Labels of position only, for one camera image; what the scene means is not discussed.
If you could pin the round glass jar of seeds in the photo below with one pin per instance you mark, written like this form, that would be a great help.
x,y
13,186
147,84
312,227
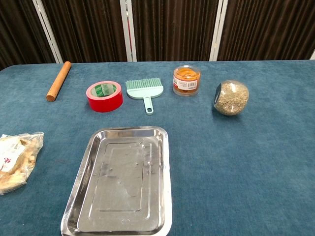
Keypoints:
x,y
232,98

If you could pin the wooden rolling pin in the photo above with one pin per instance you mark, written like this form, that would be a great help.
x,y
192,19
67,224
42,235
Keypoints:
x,y
58,81

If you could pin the red tape roll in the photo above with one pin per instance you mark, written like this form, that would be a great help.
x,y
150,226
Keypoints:
x,y
105,98

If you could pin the clear plastic bag of snacks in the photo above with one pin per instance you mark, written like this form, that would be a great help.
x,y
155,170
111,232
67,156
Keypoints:
x,y
17,159

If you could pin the mint green hand brush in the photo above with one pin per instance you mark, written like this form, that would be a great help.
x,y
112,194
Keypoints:
x,y
145,89

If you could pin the white partition frame post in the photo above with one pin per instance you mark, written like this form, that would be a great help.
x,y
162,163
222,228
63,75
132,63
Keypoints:
x,y
128,29
311,55
216,29
48,29

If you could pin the clear tub of orange bands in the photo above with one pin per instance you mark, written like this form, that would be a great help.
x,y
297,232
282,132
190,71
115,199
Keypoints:
x,y
186,81

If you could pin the dark brown pleated curtain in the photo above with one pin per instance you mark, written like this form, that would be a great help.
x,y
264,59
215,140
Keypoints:
x,y
172,27

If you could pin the stainless steel tray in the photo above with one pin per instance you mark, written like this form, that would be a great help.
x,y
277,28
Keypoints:
x,y
120,182

